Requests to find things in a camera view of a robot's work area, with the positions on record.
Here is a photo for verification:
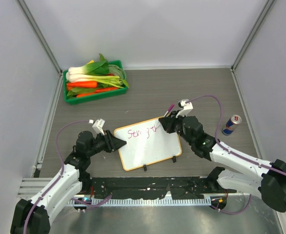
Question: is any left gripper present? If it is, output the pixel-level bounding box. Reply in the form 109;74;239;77
87;130;125;157

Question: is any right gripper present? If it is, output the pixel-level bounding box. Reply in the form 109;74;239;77
160;110;194;145

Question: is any pink capped marker pen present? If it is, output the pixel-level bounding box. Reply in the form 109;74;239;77
163;104;175;117

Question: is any yellow framed whiteboard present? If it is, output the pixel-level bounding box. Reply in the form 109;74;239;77
114;117;182;171

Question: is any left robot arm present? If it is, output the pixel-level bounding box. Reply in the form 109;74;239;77
10;130;126;234

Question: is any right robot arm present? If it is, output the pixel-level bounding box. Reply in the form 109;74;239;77
159;111;286;213

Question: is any red chili toy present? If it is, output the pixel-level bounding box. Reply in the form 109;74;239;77
94;87;119;93

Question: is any orange carrot toy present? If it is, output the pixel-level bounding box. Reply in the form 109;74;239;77
66;81;98;88
76;93;96;98

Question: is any green onion toy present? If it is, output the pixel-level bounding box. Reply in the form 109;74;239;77
65;73;129;88

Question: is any green vegetable tray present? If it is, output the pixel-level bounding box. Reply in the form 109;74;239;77
62;60;129;105

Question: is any green leaf vegetable toy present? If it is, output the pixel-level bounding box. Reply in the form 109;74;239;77
66;87;96;98

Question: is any energy drink can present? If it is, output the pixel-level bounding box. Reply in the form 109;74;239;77
222;115;242;136

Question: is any bok choy toy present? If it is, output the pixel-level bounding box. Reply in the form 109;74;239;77
68;53;109;76

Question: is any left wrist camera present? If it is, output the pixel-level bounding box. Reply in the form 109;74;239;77
89;118;105;135

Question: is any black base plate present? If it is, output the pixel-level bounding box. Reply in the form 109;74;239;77
78;176;236;200

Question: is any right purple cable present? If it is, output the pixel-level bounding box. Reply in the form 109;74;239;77
185;95;286;215

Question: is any purple cable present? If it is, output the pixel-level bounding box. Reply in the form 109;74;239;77
24;119;114;234
185;95;286;215

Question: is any white cable duct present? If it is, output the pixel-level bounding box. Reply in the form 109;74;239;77
69;197;211;207

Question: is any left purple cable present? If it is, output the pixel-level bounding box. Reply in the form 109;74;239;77
24;119;114;234

